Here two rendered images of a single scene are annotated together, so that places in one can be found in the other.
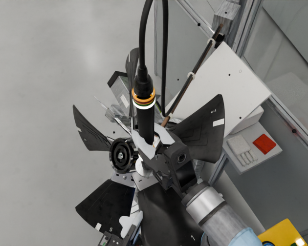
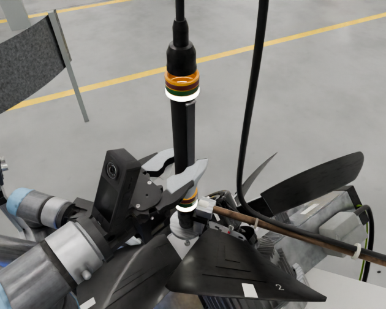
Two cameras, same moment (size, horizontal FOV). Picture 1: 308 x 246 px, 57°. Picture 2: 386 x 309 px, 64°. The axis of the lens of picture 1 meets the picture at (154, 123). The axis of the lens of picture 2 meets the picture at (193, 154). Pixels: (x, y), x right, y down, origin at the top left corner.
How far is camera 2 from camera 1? 0.48 m
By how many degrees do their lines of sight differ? 48
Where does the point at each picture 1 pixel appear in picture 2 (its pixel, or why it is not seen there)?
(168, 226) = (120, 281)
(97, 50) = not seen: outside the picture
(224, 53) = not seen: outside the picture
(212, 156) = (177, 282)
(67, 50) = not seen: outside the picture
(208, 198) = (68, 238)
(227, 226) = (18, 268)
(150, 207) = (145, 253)
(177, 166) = (105, 173)
